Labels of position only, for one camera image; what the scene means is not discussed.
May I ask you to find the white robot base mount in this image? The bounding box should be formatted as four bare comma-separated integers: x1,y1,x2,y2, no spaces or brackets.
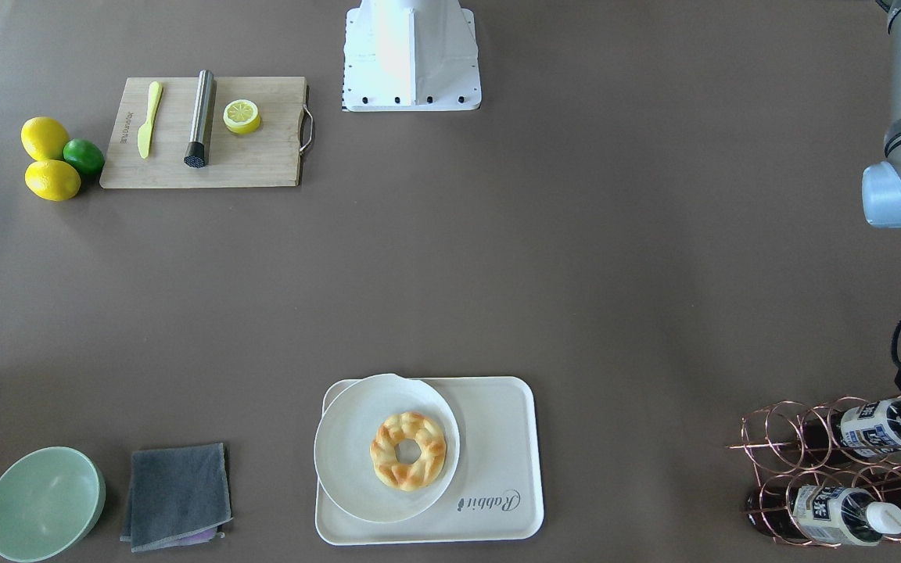
341,1,483,112

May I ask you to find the white rectangular serving tray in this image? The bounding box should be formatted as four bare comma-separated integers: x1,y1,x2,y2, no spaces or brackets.
315,375,544,546

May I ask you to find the whole lemon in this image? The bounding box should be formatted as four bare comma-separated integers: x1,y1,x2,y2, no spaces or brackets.
24,160,81,202
20,117,70,161

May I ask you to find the white round plate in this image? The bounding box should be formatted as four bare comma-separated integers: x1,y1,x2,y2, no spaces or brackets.
314,374,460,523

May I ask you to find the tea bottle rack back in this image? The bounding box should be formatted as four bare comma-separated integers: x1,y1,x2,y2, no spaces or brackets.
744,485,901,547

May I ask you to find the yellow plastic knife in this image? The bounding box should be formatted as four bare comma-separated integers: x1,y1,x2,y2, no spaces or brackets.
137,80,163,160

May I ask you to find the grey folded cloth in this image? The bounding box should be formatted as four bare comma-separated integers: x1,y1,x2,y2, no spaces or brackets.
120,443,233,552

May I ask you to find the tea bottle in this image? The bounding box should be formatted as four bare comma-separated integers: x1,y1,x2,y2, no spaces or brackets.
801,398,901,468

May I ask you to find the whole lemon upper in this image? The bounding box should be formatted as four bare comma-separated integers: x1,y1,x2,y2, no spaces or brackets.
20,117,70,161

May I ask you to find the half lemon slice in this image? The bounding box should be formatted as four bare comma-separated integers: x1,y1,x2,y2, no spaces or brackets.
222,99,261,134

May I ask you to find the green lime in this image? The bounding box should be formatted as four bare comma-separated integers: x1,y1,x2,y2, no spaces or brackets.
62,138,105,176

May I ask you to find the light green bowl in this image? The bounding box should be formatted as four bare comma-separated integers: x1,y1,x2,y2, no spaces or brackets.
0,446,106,562

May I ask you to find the wooden cutting board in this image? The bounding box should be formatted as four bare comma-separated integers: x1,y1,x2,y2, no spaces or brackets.
99,76,307,189

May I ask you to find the glazed twisted donut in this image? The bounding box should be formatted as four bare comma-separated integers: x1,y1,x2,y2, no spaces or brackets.
370,411,448,493

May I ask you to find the copper wire bottle rack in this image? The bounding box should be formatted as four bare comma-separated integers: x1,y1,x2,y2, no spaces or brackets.
732,396,901,547

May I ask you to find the whole lemon lower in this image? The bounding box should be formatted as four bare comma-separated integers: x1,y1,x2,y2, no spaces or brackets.
24,160,81,202

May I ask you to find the steel muddler black tip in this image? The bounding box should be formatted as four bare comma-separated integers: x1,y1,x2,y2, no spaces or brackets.
183,69,216,170

